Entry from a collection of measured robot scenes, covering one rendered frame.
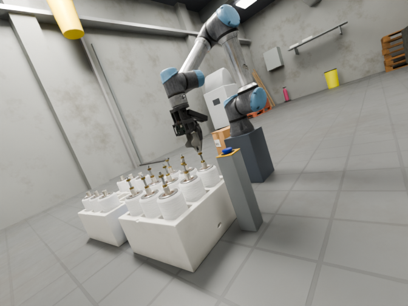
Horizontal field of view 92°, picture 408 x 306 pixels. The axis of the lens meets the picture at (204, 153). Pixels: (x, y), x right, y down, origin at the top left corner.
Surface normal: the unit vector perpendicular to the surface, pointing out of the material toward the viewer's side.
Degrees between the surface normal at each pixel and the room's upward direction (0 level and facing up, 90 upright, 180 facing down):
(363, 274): 0
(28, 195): 90
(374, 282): 0
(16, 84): 90
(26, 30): 90
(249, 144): 90
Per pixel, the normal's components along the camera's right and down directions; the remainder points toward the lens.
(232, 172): -0.58, 0.33
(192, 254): 0.75, -0.15
